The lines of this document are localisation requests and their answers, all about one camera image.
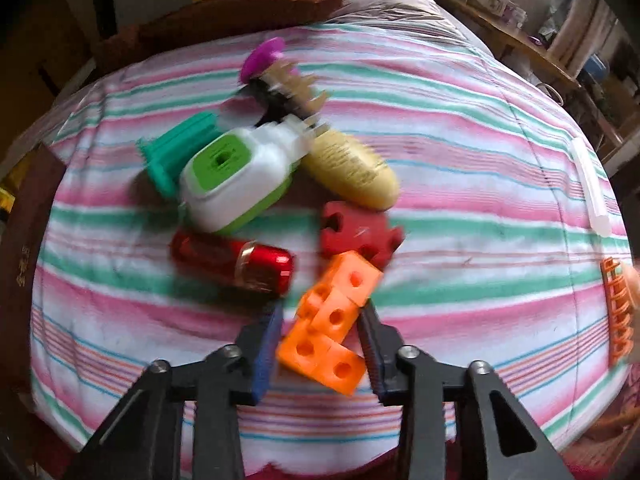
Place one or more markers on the orange connected cube blocks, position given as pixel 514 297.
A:
pixel 330 317

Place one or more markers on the teal plastic toy piece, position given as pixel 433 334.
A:
pixel 170 155

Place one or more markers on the brown comb with yellow pegs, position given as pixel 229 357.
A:
pixel 280 92

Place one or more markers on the purple heart-shaped toy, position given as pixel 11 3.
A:
pixel 260 57

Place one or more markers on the grey duvet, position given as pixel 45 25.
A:
pixel 400 10

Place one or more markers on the red puzzle-shaped block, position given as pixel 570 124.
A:
pixel 350 232

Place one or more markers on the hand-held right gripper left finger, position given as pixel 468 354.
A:
pixel 267 350

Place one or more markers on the translucent plastic tube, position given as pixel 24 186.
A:
pixel 592 190

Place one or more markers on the brown pillow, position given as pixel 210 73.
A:
pixel 200 25

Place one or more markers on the striped bed sheet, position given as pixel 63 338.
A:
pixel 450 160

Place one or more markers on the yellow carved oval toy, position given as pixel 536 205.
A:
pixel 350 165

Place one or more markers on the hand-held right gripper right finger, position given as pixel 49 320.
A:
pixel 372 355

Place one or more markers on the orange plastic rack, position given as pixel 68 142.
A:
pixel 611 285

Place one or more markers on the wooden shelf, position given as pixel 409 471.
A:
pixel 525 45

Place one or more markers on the red metallic can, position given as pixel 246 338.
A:
pixel 225 260

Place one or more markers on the white and green pencil sharpener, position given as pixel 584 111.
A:
pixel 235 180

